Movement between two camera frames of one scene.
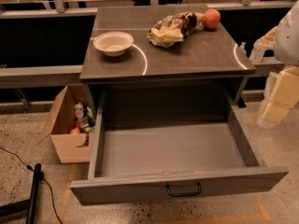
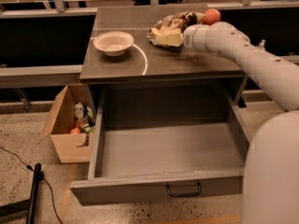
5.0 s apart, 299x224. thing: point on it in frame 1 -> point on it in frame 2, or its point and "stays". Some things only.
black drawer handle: x=183 y=194 stays
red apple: x=211 y=19 stays
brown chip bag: x=171 y=29 stays
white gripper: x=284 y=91 -> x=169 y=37
